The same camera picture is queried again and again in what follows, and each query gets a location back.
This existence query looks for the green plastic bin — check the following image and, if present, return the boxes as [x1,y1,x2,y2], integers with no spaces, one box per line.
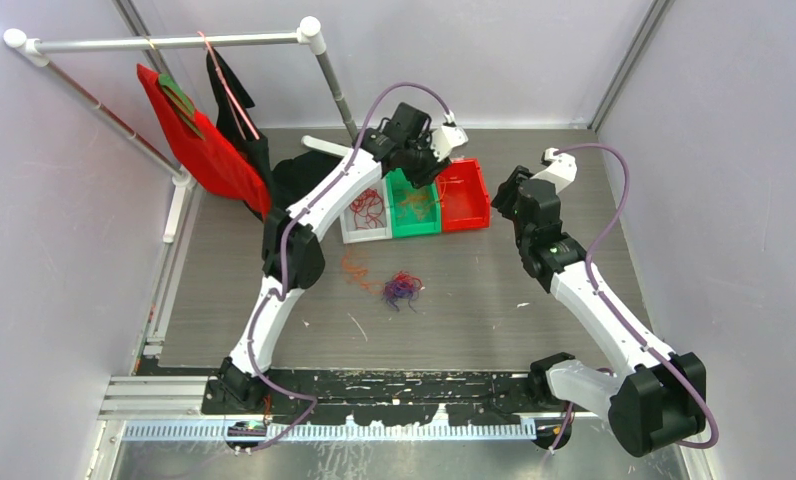
[385,170,442,238]

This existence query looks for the red string cable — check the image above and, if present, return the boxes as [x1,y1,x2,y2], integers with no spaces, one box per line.
[348,188,389,232]

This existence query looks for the red cloth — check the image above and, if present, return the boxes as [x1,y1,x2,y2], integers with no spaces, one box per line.
[136,64,272,214]

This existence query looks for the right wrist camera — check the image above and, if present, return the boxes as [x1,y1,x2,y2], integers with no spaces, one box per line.
[531,148,578,194]

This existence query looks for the purple string cable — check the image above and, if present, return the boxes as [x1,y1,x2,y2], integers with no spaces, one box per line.
[381,272,426,314]

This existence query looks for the orange string cable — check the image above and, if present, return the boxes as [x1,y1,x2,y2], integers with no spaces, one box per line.
[339,182,447,295]

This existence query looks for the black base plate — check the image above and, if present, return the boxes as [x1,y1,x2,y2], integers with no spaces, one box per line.
[201,369,565,427]

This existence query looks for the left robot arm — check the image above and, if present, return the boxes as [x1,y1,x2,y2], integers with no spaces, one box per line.
[207,103,468,413]

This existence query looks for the aluminium rail frame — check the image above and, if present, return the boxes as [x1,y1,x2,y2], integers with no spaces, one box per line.
[99,370,565,450]

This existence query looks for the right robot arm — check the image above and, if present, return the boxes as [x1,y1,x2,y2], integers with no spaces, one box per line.
[491,166,712,457]

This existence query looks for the metal clothes rack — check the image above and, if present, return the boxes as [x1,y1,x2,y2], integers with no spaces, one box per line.
[3,15,406,245]

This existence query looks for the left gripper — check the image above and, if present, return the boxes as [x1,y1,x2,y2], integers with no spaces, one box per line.
[401,131,451,188]

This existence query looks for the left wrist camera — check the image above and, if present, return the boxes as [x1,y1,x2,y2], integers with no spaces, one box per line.
[430,124,468,162]

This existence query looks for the red plastic bin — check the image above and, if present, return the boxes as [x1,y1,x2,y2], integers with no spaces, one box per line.
[435,158,490,233]

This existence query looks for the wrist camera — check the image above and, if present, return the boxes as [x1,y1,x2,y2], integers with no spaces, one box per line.
[430,124,468,162]
[531,148,578,194]

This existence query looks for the white plastic bin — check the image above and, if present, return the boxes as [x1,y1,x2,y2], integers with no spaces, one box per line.
[339,182,393,244]

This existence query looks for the black cloth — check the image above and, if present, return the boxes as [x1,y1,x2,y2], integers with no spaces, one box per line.
[206,49,340,209]

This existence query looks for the pink hanger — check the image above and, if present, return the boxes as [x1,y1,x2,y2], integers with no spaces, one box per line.
[198,31,260,141]

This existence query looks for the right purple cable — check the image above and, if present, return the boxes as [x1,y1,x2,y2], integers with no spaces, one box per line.
[550,142,721,453]

